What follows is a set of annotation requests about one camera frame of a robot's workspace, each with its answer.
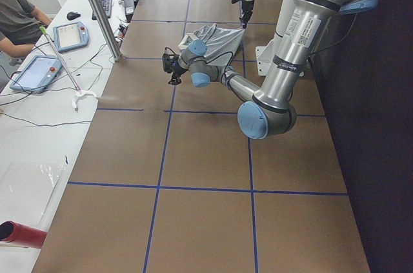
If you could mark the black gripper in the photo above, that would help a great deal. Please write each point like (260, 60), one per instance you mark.
(247, 6)
(177, 72)

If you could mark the navy white striped polo shirt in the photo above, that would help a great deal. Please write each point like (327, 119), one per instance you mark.
(221, 43)

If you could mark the black keyboard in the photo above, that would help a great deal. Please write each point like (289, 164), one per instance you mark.
(107, 7)

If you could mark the far teach pendant tablet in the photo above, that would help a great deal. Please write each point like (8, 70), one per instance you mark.
(70, 36)

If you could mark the teach pendant tablet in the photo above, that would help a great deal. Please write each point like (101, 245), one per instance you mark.
(70, 36)
(37, 74)

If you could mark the black computer mouse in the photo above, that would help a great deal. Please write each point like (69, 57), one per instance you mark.
(72, 15)

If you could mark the near teach pendant tablet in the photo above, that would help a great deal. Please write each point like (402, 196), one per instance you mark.
(37, 74)

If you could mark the seated person in grey shirt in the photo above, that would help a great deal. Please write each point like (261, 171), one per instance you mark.
(20, 27)

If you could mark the clear plastic sheet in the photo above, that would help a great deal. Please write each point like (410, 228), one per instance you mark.
(26, 189)

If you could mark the red cylinder bottle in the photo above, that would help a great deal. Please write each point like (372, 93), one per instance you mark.
(22, 235)

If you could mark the aluminium frame post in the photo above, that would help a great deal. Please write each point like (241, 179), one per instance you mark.
(105, 28)

